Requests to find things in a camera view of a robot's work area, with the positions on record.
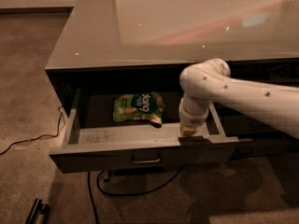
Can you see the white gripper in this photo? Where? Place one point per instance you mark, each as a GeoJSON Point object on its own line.
{"type": "Point", "coordinates": [191, 119]}

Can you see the dark drawer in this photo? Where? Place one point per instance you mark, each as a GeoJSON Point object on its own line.
{"type": "Point", "coordinates": [277, 144]}
{"type": "Point", "coordinates": [235, 123]}
{"type": "Point", "coordinates": [94, 142]}

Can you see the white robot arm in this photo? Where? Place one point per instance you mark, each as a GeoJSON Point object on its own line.
{"type": "Point", "coordinates": [211, 82]}

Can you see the grey drawer cabinet counter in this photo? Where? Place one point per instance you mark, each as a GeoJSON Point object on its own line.
{"type": "Point", "coordinates": [138, 46]}

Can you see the green snack bag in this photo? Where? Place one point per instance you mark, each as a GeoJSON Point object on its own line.
{"type": "Point", "coordinates": [140, 106]}

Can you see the black metal floor object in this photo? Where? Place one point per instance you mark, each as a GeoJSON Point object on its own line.
{"type": "Point", "coordinates": [39, 213]}

